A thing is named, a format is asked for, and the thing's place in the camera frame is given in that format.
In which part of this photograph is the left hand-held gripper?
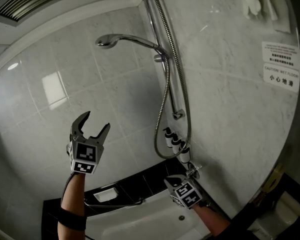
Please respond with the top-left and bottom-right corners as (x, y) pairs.
(66, 110), (111, 175)

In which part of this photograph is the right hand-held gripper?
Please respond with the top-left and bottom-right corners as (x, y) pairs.
(163, 174), (204, 210)

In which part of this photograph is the small grey metal part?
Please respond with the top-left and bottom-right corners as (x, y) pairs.
(94, 33), (170, 59)

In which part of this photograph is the person's left forearm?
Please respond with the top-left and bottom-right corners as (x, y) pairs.
(56, 172), (87, 240)

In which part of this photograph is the person's right forearm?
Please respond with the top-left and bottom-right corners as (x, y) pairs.
(192, 203), (232, 237)

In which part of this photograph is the chrome shower mixer valve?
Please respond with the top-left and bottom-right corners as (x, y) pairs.
(185, 161), (203, 180)

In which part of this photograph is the white pump bottle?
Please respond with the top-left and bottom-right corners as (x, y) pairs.
(178, 141), (192, 164)
(163, 126), (174, 149)
(171, 133), (182, 156)

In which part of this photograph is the white bathtub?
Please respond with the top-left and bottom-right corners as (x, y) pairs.
(84, 188), (211, 240)

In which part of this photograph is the chrome grab bar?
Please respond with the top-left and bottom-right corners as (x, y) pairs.
(83, 196), (144, 209)

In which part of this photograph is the white soap dish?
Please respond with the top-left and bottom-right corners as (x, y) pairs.
(93, 187), (120, 203)

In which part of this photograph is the person's dark jacket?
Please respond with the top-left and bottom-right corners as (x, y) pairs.
(209, 221), (251, 240)

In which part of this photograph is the black elastic armband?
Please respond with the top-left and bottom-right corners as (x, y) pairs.
(57, 207), (87, 232)

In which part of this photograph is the white toilet paper roll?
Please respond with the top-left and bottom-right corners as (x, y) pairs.
(281, 190), (300, 217)

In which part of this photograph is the ceiling vent grille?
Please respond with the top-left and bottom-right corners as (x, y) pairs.
(0, 0), (65, 28)

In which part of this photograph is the white caution sign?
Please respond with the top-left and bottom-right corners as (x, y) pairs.
(262, 62), (300, 93)

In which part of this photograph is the white text notice sign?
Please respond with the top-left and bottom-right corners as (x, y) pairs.
(261, 40), (300, 70)

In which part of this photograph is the white hanging towel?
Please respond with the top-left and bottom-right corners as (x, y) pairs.
(241, 0), (291, 34)

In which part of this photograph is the metal shower hose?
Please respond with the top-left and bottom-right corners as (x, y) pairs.
(153, 0), (192, 159)

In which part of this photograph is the shower hose holder bracket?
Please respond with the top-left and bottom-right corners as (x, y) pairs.
(153, 50), (170, 63)

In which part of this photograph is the chrome shower slide rail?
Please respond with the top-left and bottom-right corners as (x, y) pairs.
(140, 0), (186, 120)

